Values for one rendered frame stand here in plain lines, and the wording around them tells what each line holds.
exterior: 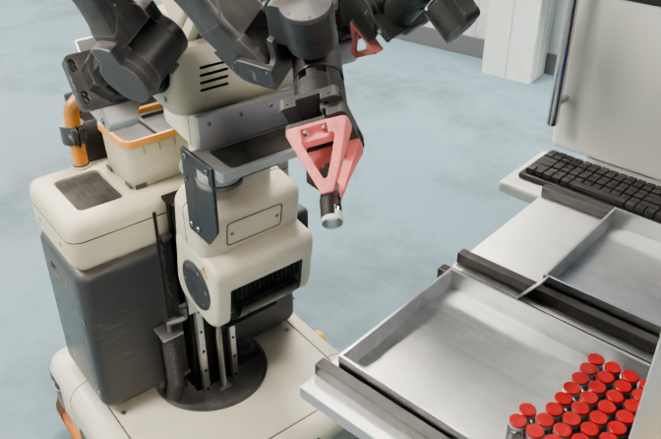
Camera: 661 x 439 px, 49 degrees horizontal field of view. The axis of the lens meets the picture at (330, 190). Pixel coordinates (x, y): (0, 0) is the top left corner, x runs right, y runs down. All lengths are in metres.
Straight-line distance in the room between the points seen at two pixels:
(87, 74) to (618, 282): 0.87
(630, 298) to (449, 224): 1.78
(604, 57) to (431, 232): 1.38
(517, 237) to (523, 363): 0.31
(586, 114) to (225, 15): 1.08
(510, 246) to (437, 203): 1.80
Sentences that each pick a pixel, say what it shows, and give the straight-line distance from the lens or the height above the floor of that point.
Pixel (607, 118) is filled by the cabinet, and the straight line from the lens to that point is 1.72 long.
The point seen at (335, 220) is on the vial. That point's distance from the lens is 0.71.
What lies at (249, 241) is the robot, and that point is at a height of 0.81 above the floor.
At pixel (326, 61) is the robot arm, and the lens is 0.81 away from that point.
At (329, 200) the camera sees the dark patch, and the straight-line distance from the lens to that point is 0.72.
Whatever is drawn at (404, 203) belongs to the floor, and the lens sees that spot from 3.04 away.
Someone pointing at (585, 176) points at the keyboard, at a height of 0.83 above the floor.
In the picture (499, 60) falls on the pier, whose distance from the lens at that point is 4.36.
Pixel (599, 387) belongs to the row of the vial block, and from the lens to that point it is 0.98.
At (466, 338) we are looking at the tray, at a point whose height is 0.88.
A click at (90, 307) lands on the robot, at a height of 0.60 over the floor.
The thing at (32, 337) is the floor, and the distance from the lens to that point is 2.56.
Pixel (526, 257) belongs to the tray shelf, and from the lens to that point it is 1.25.
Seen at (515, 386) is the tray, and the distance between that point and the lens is 1.02.
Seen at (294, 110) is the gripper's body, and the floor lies 1.28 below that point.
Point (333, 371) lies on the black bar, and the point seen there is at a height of 0.90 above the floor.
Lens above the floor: 1.59
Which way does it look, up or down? 31 degrees down
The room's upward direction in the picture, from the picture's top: straight up
